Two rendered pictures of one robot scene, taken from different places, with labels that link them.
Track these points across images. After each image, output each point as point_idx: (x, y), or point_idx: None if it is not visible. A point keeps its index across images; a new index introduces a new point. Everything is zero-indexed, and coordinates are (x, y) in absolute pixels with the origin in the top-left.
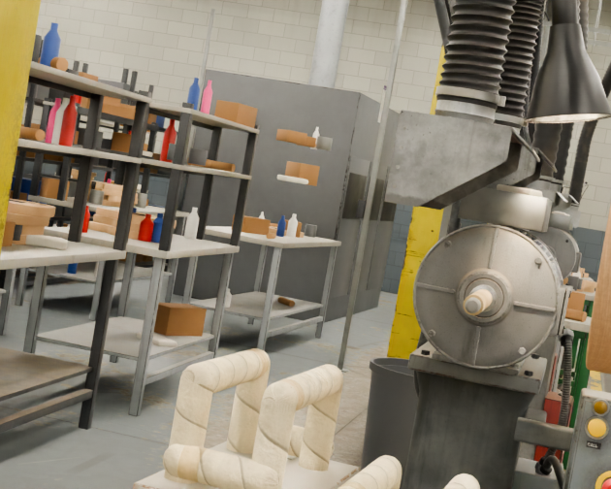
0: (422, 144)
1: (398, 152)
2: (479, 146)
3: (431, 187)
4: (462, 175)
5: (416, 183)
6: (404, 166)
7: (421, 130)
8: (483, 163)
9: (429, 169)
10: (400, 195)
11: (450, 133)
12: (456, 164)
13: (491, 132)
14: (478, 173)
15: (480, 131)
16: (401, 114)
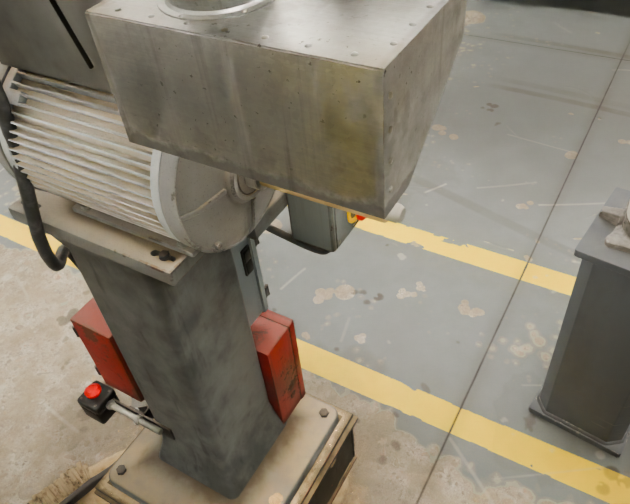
0: (406, 98)
1: (388, 141)
2: (447, 39)
3: (416, 147)
4: (436, 98)
5: (406, 159)
6: (395, 151)
7: (404, 79)
8: (449, 61)
9: (414, 126)
10: (395, 193)
11: (426, 50)
12: (432, 89)
13: (455, 7)
14: (446, 78)
15: (448, 16)
16: (385, 77)
